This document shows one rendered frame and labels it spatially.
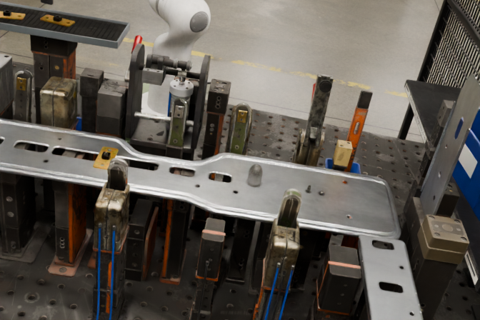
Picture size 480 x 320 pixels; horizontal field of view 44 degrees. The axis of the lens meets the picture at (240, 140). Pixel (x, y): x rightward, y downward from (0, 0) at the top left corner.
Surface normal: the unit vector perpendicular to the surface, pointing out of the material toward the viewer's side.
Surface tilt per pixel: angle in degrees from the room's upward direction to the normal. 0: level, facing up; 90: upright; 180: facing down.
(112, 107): 90
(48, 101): 90
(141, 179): 0
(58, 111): 90
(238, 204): 0
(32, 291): 0
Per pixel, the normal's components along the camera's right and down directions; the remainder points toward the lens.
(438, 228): 0.15, -0.84
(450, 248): -0.07, 0.50
